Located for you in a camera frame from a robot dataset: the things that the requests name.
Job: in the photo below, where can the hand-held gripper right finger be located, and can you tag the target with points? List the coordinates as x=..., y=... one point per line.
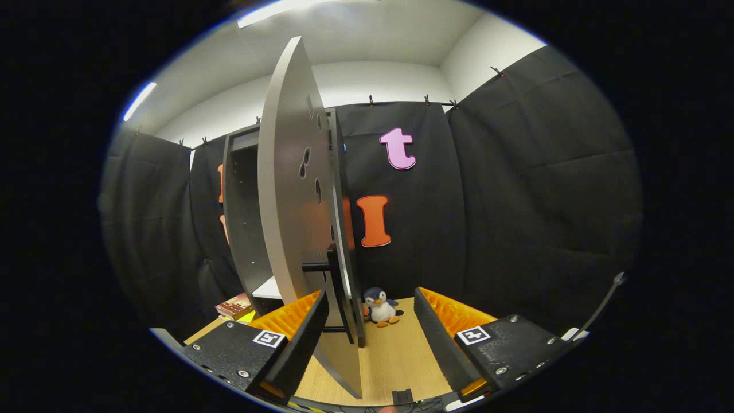
x=444, y=344

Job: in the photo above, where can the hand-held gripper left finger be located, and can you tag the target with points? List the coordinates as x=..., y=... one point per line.
x=301, y=344

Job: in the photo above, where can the grey shoe cabinet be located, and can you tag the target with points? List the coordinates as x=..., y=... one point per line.
x=246, y=229

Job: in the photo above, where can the penguin plush toy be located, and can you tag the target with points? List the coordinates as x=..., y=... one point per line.
x=379, y=310

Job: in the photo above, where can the stack of books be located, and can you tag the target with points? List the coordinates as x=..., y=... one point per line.
x=235, y=305

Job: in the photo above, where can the row of black cloth clips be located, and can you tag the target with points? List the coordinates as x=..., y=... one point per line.
x=371, y=101

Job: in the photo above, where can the narrow ceiling light strip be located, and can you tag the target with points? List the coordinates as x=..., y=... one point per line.
x=139, y=102

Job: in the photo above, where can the wide ceiling light panel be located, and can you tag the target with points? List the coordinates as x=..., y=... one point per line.
x=275, y=8

